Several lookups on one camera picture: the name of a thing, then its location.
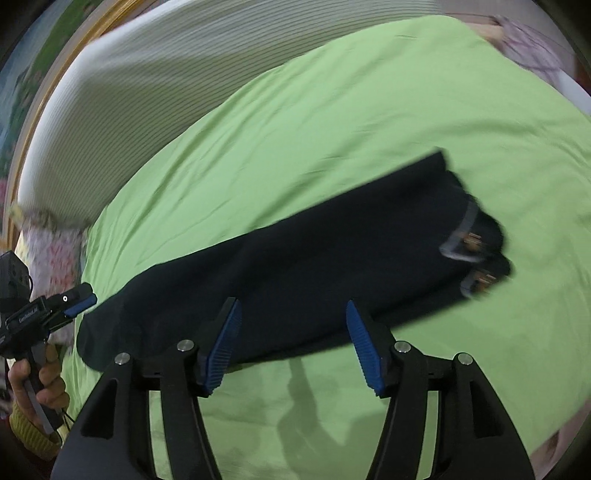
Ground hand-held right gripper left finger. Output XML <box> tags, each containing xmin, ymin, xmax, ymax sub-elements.
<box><xmin>50</xmin><ymin>297</ymin><xmax>243</xmax><ymax>480</ymax></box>

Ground gold wooden bed frame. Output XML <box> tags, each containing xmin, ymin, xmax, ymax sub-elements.
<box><xmin>0</xmin><ymin>0</ymin><xmax>146</xmax><ymax>250</ymax></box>

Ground pink patterned cloth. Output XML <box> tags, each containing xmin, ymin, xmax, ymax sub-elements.
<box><xmin>489</xmin><ymin>14</ymin><xmax>583</xmax><ymax>93</ymax></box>

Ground floral pink pillow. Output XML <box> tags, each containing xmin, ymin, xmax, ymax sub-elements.
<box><xmin>11</xmin><ymin>205</ymin><xmax>93</xmax><ymax>347</ymax></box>

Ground person's left hand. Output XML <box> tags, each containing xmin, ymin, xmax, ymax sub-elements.
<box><xmin>8</xmin><ymin>344</ymin><xmax>71</xmax><ymax>423</ymax></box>

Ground black pants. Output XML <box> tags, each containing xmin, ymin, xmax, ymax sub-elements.
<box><xmin>76</xmin><ymin>147</ymin><xmax>514</xmax><ymax>373</ymax></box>

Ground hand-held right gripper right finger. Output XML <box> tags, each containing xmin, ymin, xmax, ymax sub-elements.
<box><xmin>346</xmin><ymin>299</ymin><xmax>536</xmax><ymax>480</ymax></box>

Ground green bed sheet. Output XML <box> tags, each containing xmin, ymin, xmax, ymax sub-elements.
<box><xmin>60</xmin><ymin>15</ymin><xmax>591</xmax><ymax>480</ymax></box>

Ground person's left forearm yellow sleeve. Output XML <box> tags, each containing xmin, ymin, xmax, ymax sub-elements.
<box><xmin>8</xmin><ymin>401</ymin><xmax>63</xmax><ymax>462</ymax></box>

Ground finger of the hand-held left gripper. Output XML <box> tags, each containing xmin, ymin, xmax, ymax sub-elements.
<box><xmin>46</xmin><ymin>283</ymin><xmax>99</xmax><ymax>330</ymax></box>

